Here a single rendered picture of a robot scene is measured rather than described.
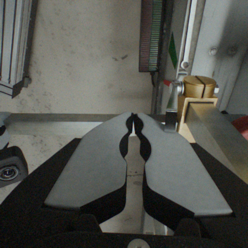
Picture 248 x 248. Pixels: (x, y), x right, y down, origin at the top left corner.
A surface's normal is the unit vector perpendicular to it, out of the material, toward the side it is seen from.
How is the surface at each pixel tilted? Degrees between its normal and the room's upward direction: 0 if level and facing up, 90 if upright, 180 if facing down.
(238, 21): 0
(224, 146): 90
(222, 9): 0
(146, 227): 0
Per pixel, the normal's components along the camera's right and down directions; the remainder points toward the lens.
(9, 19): -0.03, 0.54
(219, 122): 0.00, -0.84
